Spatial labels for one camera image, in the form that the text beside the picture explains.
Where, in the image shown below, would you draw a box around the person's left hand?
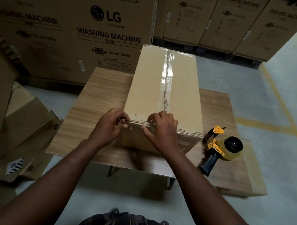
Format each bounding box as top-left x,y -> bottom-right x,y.
88,105 -> 132,152

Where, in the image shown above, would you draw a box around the person's right hand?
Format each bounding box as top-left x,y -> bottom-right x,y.
138,108 -> 189,161

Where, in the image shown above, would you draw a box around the plain brown cardboard box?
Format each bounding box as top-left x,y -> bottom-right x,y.
119,42 -> 213,159

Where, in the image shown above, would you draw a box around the person's left forearm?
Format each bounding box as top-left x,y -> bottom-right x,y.
0,129 -> 103,225

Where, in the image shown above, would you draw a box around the person's right forearm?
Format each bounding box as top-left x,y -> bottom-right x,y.
156,148 -> 256,225

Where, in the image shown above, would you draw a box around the wooden table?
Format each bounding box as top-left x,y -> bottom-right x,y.
43,62 -> 266,200

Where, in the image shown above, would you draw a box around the clear tape strip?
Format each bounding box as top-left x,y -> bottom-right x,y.
156,50 -> 178,114

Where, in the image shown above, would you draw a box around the yellow black tape dispenser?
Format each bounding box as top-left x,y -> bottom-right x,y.
198,124 -> 246,181

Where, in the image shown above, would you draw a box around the clear packing tape roll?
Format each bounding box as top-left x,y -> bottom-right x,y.
214,133 -> 245,162

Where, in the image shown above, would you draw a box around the folded flat cardboard cartons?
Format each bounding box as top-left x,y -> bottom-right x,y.
0,80 -> 68,189

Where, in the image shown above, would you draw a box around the black pallet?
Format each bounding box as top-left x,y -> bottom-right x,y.
151,38 -> 264,70

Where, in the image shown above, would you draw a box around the large printed appliance carton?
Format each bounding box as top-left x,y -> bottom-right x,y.
0,0 -> 158,93

